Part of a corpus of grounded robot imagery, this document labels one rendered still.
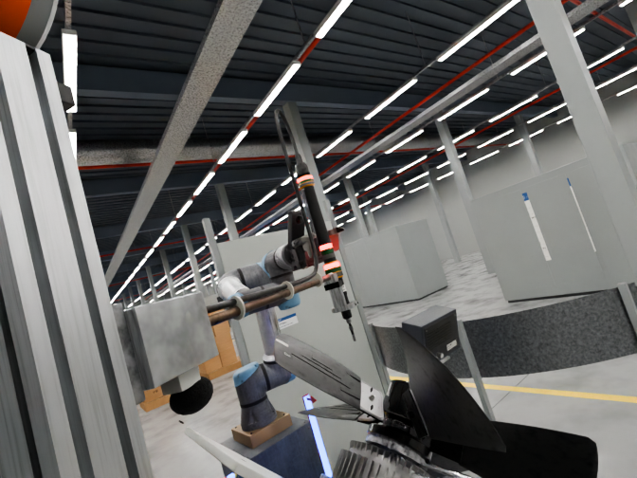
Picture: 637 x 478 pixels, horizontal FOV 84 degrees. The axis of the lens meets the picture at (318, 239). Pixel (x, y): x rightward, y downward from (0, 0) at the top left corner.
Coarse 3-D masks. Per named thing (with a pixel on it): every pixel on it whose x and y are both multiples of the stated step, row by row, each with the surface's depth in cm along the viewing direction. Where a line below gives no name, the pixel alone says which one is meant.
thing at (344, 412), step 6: (324, 408) 106; (330, 408) 104; (336, 408) 102; (342, 408) 100; (348, 408) 99; (354, 408) 97; (306, 414) 101; (312, 414) 101; (318, 414) 100; (324, 414) 99; (330, 414) 97; (336, 414) 96; (342, 414) 95; (348, 414) 94; (354, 414) 92; (360, 414) 91; (354, 420) 90
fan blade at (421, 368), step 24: (408, 336) 60; (408, 360) 68; (432, 360) 57; (432, 384) 62; (456, 384) 54; (432, 408) 66; (456, 408) 58; (480, 408) 52; (432, 432) 68; (456, 432) 60; (480, 432) 54
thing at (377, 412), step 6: (366, 384) 86; (366, 390) 84; (378, 390) 86; (366, 396) 82; (378, 396) 84; (360, 402) 79; (366, 402) 80; (372, 402) 81; (378, 402) 83; (360, 408) 78; (366, 408) 79; (378, 408) 81; (372, 414) 78; (378, 414) 79
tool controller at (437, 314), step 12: (432, 312) 162; (444, 312) 160; (408, 324) 153; (420, 324) 150; (432, 324) 152; (444, 324) 156; (456, 324) 162; (420, 336) 149; (432, 336) 152; (444, 336) 156; (456, 336) 162; (432, 348) 151; (444, 348) 157; (456, 348) 163
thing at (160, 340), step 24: (120, 312) 30; (144, 312) 31; (168, 312) 33; (192, 312) 36; (120, 336) 30; (144, 336) 30; (168, 336) 32; (192, 336) 35; (144, 360) 30; (168, 360) 32; (192, 360) 34; (144, 384) 30
